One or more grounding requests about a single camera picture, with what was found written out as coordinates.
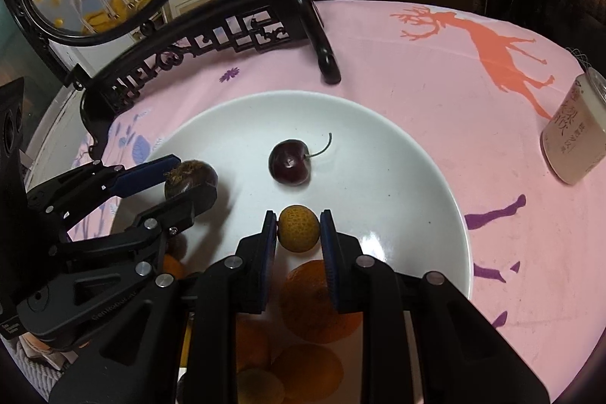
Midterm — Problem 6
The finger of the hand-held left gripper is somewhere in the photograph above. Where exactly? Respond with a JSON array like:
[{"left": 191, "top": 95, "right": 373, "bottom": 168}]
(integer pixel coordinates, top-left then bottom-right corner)
[
  {"left": 26, "top": 154, "right": 183, "bottom": 229},
  {"left": 16, "top": 189, "right": 219, "bottom": 348}
]

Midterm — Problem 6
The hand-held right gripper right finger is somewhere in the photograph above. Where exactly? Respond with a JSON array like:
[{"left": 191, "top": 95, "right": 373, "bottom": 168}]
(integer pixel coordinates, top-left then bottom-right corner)
[{"left": 319, "top": 209, "right": 552, "bottom": 404}]

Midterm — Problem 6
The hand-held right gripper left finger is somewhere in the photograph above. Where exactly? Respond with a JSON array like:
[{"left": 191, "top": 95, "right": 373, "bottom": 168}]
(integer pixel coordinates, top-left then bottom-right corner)
[{"left": 47, "top": 210, "right": 280, "bottom": 404}]

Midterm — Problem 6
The yellow longan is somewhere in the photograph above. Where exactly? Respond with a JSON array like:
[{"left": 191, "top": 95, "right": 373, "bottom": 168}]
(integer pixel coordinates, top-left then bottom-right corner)
[
  {"left": 277, "top": 204, "right": 321, "bottom": 252},
  {"left": 235, "top": 367, "right": 286, "bottom": 404}
]

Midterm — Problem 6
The white oval plate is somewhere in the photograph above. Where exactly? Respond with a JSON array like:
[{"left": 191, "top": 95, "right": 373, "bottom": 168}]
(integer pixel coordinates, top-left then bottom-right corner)
[{"left": 101, "top": 90, "right": 474, "bottom": 369}]

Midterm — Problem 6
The smooth round orange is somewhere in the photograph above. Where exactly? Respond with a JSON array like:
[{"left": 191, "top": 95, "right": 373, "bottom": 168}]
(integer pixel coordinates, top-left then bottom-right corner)
[
  {"left": 270, "top": 342, "right": 344, "bottom": 404},
  {"left": 235, "top": 316, "right": 273, "bottom": 373}
]

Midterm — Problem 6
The textured mandarin orange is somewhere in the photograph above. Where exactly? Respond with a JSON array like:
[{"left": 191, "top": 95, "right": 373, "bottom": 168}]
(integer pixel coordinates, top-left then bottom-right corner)
[{"left": 279, "top": 260, "right": 363, "bottom": 344}]

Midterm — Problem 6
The dark red cherry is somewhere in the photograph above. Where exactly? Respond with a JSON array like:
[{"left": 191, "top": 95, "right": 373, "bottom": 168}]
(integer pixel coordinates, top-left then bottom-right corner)
[{"left": 268, "top": 132, "right": 333, "bottom": 186}]

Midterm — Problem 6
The pink printed tablecloth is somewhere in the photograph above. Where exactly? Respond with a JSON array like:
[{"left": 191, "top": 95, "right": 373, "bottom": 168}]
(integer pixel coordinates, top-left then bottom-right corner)
[{"left": 66, "top": 0, "right": 606, "bottom": 404}]

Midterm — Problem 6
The beige beverage can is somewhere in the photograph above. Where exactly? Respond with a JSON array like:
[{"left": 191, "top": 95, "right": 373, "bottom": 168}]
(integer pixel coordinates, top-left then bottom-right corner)
[{"left": 540, "top": 69, "right": 606, "bottom": 186}]

